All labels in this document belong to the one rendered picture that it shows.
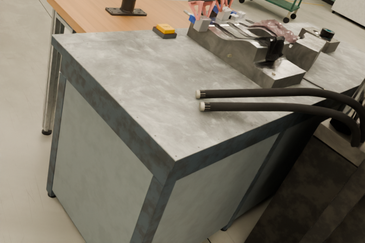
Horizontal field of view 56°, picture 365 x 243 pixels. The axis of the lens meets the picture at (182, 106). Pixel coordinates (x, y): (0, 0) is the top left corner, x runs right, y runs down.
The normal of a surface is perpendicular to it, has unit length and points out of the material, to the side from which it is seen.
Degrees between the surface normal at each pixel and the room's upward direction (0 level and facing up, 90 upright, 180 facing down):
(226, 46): 90
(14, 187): 0
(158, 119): 0
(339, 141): 90
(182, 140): 0
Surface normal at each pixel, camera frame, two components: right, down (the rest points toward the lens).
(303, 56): -0.48, 0.35
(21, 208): 0.29, -0.80
